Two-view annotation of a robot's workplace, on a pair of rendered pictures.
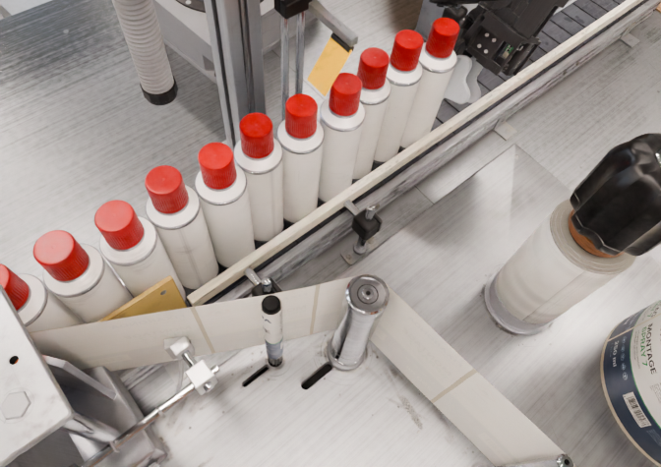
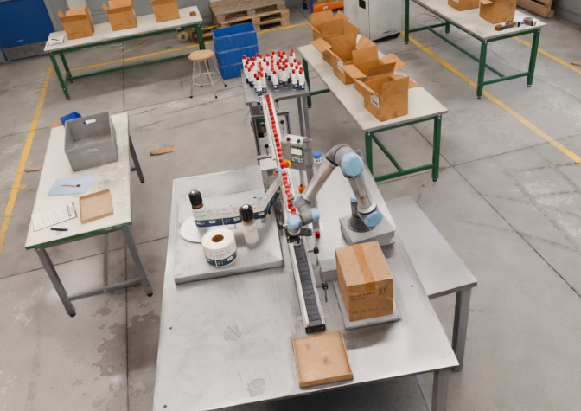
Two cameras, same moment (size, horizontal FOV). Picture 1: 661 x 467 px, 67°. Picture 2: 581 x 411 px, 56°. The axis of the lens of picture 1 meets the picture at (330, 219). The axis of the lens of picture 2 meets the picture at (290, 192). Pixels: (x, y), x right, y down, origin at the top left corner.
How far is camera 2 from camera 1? 3.47 m
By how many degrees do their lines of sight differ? 78
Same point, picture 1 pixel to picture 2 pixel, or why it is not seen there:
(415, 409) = not seen: hidden behind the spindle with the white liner
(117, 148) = (330, 210)
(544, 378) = (239, 240)
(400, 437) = not seen: hidden behind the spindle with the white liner
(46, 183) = (328, 201)
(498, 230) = (266, 247)
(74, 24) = not seen: hidden behind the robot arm
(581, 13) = (311, 298)
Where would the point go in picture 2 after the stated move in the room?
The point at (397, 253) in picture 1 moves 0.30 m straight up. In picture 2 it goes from (274, 232) to (267, 195)
